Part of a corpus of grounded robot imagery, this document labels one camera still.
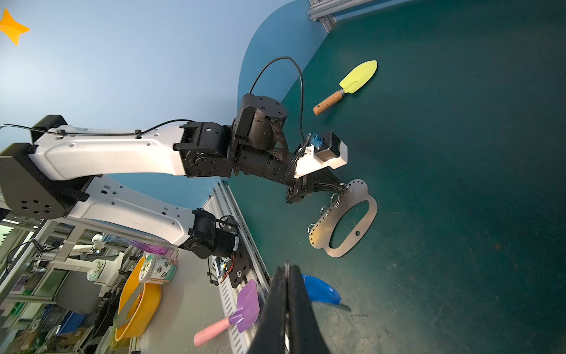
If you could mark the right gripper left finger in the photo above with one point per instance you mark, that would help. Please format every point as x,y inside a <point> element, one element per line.
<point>270,335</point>

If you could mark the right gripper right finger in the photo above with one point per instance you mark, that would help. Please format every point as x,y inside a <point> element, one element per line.
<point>304,333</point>

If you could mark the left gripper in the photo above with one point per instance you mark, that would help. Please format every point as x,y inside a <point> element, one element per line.
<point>319,181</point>

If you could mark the metal key holder plate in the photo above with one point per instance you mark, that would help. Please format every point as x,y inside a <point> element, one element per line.
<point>345,221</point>

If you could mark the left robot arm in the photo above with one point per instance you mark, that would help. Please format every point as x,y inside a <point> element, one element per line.
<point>67,171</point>

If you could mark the purple toy shovel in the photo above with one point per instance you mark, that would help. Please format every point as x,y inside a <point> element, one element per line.
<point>247,312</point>

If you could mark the yellow bowl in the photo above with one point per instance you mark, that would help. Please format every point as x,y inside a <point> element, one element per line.
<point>138,304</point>

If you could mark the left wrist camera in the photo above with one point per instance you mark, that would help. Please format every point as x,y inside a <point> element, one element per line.
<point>322,151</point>

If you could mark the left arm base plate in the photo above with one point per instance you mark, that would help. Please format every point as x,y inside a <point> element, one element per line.
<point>236,267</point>

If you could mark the front aluminium rail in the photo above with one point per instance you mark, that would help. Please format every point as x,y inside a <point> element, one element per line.
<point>222,202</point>

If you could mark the green trowel wooden handle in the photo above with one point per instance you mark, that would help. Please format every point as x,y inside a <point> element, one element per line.
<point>355,80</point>

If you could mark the aluminium frame rear bar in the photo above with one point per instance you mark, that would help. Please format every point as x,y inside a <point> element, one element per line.
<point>326,12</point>

